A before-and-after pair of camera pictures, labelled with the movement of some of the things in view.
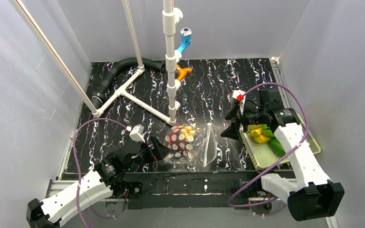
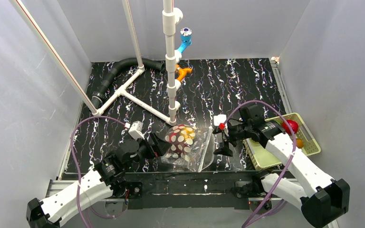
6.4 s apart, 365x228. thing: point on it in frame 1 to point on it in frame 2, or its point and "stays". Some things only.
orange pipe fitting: x=182 y=72 stays
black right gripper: x=238 y=120 to x=230 y=137
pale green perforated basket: x=260 y=155 stays
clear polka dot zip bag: x=191 y=148 stays
